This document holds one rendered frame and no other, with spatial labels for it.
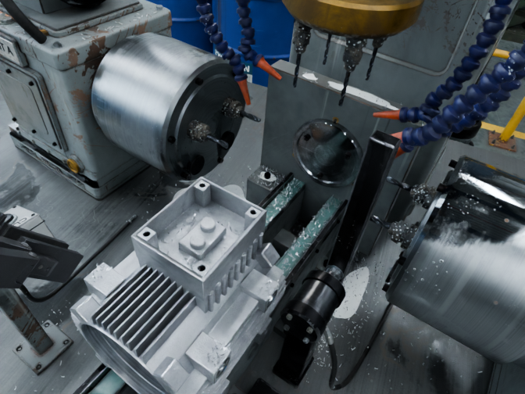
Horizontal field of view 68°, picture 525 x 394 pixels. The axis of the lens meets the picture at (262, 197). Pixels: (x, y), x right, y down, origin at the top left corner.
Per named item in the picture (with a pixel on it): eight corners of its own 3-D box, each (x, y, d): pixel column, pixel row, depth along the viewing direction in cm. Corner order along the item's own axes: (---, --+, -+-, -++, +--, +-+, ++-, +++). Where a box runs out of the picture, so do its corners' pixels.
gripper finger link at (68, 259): (20, 234, 30) (26, 239, 30) (79, 252, 37) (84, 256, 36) (-5, 268, 30) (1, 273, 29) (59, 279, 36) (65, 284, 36)
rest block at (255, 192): (258, 197, 96) (262, 160, 87) (282, 210, 93) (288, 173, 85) (244, 211, 92) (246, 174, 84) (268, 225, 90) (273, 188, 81)
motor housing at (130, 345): (185, 261, 67) (176, 180, 53) (279, 320, 60) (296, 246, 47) (91, 357, 54) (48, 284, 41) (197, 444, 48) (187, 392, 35)
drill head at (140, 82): (145, 96, 103) (129, -4, 85) (258, 152, 90) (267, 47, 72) (62, 141, 87) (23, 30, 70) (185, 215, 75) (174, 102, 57)
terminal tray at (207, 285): (201, 213, 54) (198, 174, 49) (265, 248, 51) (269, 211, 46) (138, 271, 47) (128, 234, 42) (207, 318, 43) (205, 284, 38)
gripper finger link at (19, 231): (-14, 259, 30) (-20, 254, 30) (51, 272, 37) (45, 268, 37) (10, 227, 31) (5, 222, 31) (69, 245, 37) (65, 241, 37)
